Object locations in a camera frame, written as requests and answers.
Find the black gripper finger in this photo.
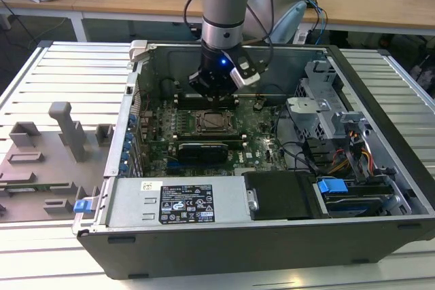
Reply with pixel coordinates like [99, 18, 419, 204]
[217, 84, 239, 108]
[188, 70, 219, 108]

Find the silver CPU plate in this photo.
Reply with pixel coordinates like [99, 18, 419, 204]
[203, 113, 229, 129]

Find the black RAM slot row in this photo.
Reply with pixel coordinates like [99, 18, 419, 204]
[172, 132, 248, 150]
[173, 94, 239, 111]

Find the CPU socket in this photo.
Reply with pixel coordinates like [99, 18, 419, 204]
[190, 108, 241, 134]

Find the green motherboard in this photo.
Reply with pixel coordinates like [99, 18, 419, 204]
[135, 96, 290, 179]

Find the black graphics card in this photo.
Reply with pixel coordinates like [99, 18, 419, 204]
[177, 142, 229, 164]

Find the silver drive cage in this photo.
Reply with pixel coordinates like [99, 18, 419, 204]
[285, 60, 368, 141]

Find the black PSU label sticker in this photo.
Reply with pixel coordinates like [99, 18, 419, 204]
[159, 183, 215, 225]

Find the black plastic shroud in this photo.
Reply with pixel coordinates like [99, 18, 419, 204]
[243, 171, 322, 221]

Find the blue disk carrier tab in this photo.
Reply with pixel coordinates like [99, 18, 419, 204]
[317, 177, 347, 195]

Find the silver power supply unit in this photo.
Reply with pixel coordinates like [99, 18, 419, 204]
[101, 177, 252, 228]

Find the black open PC case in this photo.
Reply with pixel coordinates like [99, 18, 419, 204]
[71, 40, 435, 280]

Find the dark hard disk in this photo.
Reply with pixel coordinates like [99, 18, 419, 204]
[324, 194, 384, 218]

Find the grey parts rack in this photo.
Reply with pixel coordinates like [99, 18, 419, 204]
[0, 101, 115, 223]

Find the short wooden desk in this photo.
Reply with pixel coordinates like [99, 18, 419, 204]
[0, 0, 84, 43]

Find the green RAM stick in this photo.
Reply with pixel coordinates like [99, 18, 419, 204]
[0, 183, 71, 192]

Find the black office chair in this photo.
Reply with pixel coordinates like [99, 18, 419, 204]
[407, 48, 435, 91]

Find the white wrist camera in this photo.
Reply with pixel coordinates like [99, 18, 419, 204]
[229, 57, 262, 87]

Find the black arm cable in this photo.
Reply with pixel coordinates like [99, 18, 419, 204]
[184, 0, 275, 67]

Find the grey case latch handle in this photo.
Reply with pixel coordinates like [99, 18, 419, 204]
[130, 40, 150, 63]

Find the black wire bundle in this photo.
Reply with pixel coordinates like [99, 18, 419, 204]
[275, 105, 327, 174]

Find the blue cable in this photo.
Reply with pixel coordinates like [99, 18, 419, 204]
[307, 0, 329, 45]

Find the coloured power wire bundle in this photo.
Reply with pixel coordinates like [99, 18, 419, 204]
[328, 149, 375, 175]

